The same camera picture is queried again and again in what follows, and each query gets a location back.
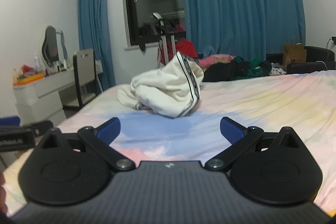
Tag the white sweatshirt with striped trim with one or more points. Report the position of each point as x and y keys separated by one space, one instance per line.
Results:
x=171 y=91

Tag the cluttered items on dresser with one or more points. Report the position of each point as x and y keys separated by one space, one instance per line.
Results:
x=26 y=74

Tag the black garment pile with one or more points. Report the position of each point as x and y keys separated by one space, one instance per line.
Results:
x=219 y=72

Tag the black armchair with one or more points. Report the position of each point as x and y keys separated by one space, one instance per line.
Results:
x=317 y=59

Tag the white dressing table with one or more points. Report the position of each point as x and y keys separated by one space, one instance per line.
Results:
x=47 y=98

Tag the wavy vanity mirror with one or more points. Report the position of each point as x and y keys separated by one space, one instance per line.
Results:
x=53 y=47

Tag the blue curtain panel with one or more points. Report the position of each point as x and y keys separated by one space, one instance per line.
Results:
x=247 y=28
x=94 y=33

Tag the pastel tie-dye bed sheet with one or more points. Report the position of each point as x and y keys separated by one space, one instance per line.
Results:
x=305 y=103

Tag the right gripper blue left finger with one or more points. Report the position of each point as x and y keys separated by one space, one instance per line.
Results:
x=98 y=140

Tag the green garment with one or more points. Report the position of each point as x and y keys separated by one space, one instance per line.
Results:
x=251 y=69

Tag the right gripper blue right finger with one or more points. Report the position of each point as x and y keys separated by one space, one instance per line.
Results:
x=243 y=141

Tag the grey black chair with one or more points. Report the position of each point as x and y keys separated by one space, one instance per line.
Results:
x=84 y=69

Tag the red garment on rack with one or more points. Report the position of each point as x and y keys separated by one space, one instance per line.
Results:
x=183 y=46

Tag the blue curtain left panel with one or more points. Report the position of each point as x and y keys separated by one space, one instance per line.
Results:
x=94 y=33

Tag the pink garment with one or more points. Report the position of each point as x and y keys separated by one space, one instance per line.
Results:
x=206 y=62

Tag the blue curtain right panel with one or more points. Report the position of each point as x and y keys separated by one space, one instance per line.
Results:
x=247 y=28

